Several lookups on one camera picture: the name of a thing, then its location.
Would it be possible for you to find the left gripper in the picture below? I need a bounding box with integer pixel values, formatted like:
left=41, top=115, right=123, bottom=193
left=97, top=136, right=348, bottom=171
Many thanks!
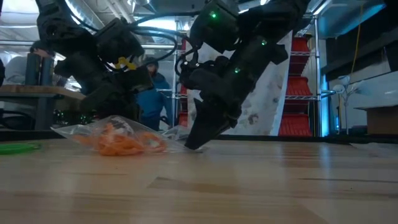
left=54, top=52, right=155, bottom=121

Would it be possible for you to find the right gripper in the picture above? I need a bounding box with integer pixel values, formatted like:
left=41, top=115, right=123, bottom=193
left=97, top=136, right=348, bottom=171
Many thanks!
left=184, top=55, right=259, bottom=151

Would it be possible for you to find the orange rubber bands heap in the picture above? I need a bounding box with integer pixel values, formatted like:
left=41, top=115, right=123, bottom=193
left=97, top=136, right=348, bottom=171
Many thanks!
left=72, top=123, right=168, bottom=157

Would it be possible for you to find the person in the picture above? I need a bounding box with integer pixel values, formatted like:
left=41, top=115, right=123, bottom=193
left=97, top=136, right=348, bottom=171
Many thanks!
left=136, top=57, right=174, bottom=131
left=4, top=39, right=68, bottom=88

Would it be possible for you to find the white floral print cloth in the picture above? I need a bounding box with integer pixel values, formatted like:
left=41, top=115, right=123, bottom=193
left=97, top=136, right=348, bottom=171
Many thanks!
left=186, top=30, right=293, bottom=137

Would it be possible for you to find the dark grey cylinder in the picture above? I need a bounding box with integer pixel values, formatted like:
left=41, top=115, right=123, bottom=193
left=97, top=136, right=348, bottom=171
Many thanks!
left=24, top=52, right=42, bottom=86
left=40, top=57, right=55, bottom=86

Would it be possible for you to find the white flower-shaped floor lamp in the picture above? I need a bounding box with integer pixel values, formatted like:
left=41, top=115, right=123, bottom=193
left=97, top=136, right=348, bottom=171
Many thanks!
left=331, top=74, right=366, bottom=135

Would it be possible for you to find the cardboard box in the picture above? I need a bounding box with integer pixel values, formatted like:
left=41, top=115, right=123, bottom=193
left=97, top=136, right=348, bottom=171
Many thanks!
left=354, top=105, right=398, bottom=135

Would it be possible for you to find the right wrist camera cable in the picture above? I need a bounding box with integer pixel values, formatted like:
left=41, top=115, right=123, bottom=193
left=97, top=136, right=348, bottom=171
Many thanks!
left=174, top=37, right=203, bottom=77

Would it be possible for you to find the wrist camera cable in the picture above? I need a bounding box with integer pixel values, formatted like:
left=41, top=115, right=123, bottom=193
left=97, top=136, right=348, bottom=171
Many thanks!
left=174, top=37, right=203, bottom=77
left=70, top=11, right=178, bottom=63

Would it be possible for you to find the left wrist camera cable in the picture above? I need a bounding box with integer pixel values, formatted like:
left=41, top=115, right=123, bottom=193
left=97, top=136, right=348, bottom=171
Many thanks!
left=70, top=11, right=178, bottom=63

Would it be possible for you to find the silver air duct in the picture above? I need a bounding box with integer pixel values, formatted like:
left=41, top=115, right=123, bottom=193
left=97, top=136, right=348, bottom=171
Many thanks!
left=62, top=0, right=137, bottom=29

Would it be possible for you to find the chrome wire shelving cart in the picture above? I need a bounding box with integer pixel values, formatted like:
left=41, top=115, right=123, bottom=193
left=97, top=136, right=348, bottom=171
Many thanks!
left=172, top=12, right=338, bottom=138

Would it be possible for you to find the yellow extension cable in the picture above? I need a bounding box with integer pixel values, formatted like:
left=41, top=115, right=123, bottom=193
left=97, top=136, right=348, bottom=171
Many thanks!
left=350, top=0, right=365, bottom=75

